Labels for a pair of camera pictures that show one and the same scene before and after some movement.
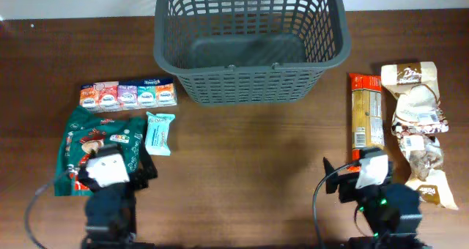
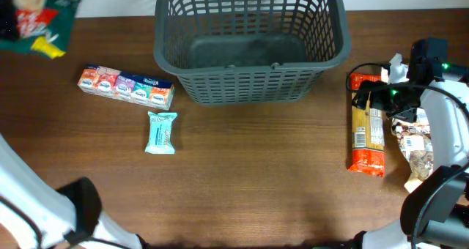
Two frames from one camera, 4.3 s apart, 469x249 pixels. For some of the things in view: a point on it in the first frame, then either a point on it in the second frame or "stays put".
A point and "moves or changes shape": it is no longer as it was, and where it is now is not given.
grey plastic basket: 250,45 stays put
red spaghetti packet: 368,116 stays put
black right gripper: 346,185 to 377,100
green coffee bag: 79,132 to 44,17
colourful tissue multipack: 127,94 moves or changes shape
